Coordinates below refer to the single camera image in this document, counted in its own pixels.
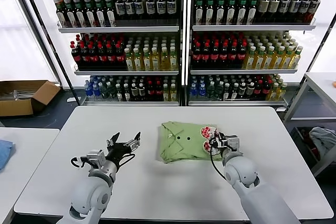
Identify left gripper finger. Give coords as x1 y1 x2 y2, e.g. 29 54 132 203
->
106 131 122 153
124 131 142 152

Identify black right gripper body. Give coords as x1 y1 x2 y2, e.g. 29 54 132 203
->
214 134 229 155

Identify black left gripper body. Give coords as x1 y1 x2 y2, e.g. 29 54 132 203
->
106 142 133 163

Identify green polo shirt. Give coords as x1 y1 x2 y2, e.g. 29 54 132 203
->
157 121 232 164

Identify small bottle green label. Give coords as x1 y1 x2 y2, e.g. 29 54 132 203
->
115 83 124 102
123 83 132 102
223 83 232 101
230 83 239 101

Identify blue water bottle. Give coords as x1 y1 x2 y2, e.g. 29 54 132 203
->
190 83 199 101
92 83 101 101
198 83 207 101
84 81 93 101

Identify small dark bottle beige label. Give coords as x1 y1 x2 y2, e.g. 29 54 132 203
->
238 83 247 101
246 83 255 101
131 83 140 102
138 83 147 102

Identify small cola bottle red cap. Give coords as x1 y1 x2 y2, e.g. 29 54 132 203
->
254 80 264 101
262 80 271 101
146 81 155 102
154 81 163 102

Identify yellow tea bottle green label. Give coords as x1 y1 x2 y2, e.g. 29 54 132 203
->
264 46 276 70
151 47 161 71
133 47 143 71
160 47 170 71
283 46 295 70
290 46 303 69
169 47 179 71
244 46 256 70
142 47 152 71
274 46 286 70
124 48 134 71
255 46 266 70

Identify red item under table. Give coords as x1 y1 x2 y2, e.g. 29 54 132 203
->
301 129 320 156

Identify grey cloth pile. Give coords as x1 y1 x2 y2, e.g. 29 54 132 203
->
308 126 336 162

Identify brown cardboard box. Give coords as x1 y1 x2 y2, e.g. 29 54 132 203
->
0 80 61 117

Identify clear plastic pieces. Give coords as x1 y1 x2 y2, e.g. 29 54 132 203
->
0 89 40 101

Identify blue cloth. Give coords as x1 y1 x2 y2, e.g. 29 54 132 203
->
0 140 14 172

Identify white metal shelf rack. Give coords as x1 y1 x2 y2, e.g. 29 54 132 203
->
187 0 317 108
39 0 185 106

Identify black slanted pole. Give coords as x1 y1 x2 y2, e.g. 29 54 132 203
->
285 11 336 111
16 0 81 103

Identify dark drink bottle green cap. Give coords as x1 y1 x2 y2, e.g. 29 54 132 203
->
74 0 85 28
216 0 227 26
194 0 205 26
84 0 95 28
56 0 67 28
105 0 117 27
65 0 76 28
237 0 249 26
227 0 238 26
248 0 259 26
94 0 106 28
205 0 216 26

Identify dark bottle blue white label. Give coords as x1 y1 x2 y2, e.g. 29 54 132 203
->
289 0 301 24
124 0 135 26
299 0 311 24
166 0 177 26
134 0 144 26
156 0 167 26
115 0 125 26
309 0 321 24
145 0 156 26
279 0 290 24

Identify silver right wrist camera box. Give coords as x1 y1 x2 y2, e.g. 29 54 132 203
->
225 134 240 152

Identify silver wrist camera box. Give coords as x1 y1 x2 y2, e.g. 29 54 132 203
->
86 150 107 169
225 134 240 152

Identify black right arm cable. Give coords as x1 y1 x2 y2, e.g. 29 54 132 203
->
209 142 228 182

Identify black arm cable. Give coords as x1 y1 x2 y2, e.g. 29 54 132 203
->
209 142 228 182
70 156 90 169

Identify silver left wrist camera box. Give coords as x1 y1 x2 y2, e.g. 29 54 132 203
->
86 150 107 169

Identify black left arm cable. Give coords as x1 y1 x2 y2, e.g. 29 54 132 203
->
70 156 90 169

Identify white frame side table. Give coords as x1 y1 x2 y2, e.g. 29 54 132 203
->
282 72 336 177

